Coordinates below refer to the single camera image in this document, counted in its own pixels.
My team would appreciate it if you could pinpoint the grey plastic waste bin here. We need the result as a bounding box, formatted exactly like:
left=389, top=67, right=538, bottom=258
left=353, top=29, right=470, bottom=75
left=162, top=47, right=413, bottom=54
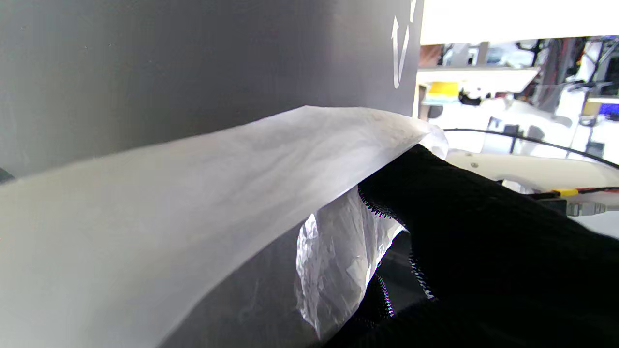
left=0, top=0, right=425, bottom=348

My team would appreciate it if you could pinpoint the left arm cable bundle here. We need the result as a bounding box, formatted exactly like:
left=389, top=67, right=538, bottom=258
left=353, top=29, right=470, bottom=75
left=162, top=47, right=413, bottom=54
left=442, top=128, right=619, bottom=217

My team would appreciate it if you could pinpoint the white translucent garbage bag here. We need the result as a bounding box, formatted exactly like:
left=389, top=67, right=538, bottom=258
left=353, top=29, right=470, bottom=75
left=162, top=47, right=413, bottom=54
left=0, top=105, right=449, bottom=348

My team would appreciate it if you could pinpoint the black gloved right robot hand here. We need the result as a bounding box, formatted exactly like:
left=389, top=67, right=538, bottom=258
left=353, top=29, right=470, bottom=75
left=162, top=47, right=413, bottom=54
left=324, top=144, right=619, bottom=348

